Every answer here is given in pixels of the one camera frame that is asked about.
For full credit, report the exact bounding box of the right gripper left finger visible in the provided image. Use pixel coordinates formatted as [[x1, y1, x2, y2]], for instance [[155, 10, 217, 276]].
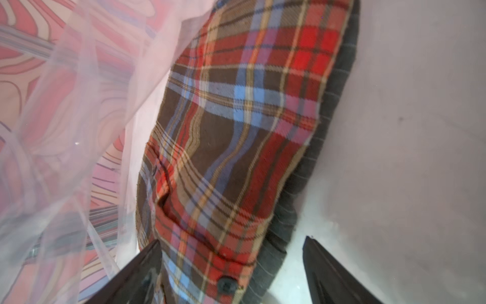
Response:
[[86, 240, 162, 304]]

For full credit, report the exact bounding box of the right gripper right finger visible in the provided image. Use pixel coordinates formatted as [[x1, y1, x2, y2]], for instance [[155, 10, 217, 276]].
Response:
[[302, 236, 382, 304]]

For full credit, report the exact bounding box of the multicolour tartan plaid shirt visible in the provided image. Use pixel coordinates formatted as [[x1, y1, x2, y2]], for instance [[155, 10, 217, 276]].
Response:
[[136, 1, 355, 303]]

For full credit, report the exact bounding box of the dark grey pinstripe shirt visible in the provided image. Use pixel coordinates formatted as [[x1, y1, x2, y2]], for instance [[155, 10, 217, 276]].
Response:
[[240, 1, 361, 303]]

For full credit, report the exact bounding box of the clear plastic vacuum bag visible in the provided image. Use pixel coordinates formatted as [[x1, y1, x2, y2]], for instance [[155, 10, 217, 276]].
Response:
[[1, 1, 214, 303]]

